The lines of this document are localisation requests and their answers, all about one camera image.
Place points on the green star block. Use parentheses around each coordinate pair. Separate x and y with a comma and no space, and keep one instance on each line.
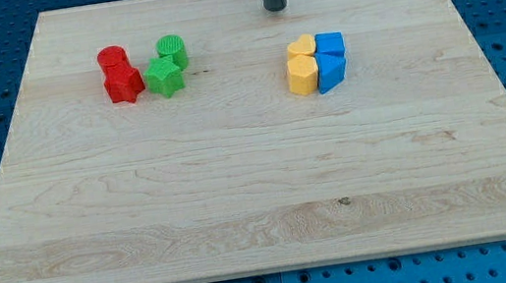
(163,76)

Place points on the red star block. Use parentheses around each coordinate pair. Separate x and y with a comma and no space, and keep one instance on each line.
(123,83)

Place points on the light wooden board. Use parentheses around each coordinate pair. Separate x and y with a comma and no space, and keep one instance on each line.
(234,175)

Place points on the yellow pentagon block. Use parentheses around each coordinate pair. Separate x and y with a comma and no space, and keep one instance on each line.
(302,74)

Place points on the blue triangle block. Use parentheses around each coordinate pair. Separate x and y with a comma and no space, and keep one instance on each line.
(331,71)

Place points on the yellow heart block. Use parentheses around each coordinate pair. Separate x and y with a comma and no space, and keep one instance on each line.
(304,45)

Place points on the green cylinder block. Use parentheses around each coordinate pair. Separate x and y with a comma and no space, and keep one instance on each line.
(174,46)

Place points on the blue cube block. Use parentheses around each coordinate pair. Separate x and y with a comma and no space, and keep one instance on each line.
(331,43)

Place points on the red cylinder block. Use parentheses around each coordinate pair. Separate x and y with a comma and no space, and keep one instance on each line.
(111,57)

